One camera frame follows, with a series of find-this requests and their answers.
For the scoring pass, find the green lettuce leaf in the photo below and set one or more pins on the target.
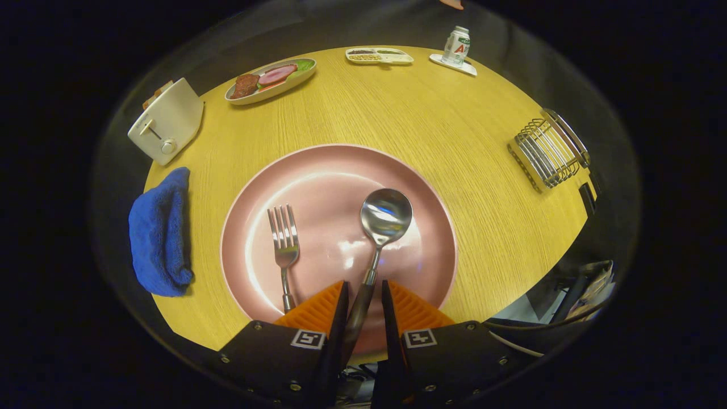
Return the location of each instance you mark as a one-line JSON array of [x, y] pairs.
[[304, 66]]

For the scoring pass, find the white bottle green label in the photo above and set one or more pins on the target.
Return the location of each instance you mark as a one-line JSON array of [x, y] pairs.
[[456, 48]]

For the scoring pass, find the pink round plate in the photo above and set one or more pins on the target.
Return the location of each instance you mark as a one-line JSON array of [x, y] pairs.
[[329, 187]]

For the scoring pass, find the white oval food plate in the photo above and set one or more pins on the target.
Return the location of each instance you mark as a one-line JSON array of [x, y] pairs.
[[261, 97]]

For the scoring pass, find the pink ham slice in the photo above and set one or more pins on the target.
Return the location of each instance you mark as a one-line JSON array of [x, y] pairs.
[[277, 74]]

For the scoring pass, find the brown toast slice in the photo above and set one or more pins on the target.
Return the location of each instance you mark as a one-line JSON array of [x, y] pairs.
[[162, 90]]

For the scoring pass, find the white divided condiment tray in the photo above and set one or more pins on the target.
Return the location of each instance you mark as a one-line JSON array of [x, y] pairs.
[[397, 58]]

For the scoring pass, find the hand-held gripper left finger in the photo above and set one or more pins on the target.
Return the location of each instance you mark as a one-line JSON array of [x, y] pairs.
[[339, 329]]

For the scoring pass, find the brown meat patty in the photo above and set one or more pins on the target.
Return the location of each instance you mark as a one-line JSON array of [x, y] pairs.
[[245, 85]]

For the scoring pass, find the orange carrot slice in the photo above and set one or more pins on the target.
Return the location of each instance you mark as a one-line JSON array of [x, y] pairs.
[[271, 86]]

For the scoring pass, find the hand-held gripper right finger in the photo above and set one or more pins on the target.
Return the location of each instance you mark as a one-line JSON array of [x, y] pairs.
[[392, 324]]

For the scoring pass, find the white square coaster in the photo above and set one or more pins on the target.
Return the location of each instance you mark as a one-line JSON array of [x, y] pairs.
[[463, 69]]

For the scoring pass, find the black table clamp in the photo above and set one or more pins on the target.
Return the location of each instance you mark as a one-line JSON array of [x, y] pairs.
[[596, 182], [587, 199]]

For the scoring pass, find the white toaster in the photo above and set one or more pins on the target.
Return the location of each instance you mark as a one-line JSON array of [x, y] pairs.
[[170, 119]]

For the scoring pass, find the blue towel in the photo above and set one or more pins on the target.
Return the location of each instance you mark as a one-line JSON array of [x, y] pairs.
[[159, 233]]

